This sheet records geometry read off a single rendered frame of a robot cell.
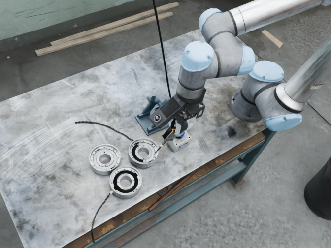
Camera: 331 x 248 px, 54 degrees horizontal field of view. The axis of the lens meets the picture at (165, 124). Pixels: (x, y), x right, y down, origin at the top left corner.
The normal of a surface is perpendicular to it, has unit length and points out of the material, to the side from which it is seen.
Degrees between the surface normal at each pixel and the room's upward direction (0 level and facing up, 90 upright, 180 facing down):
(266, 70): 7
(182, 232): 0
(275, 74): 8
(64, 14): 90
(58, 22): 90
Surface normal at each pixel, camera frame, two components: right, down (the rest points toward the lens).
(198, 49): 0.11, -0.56
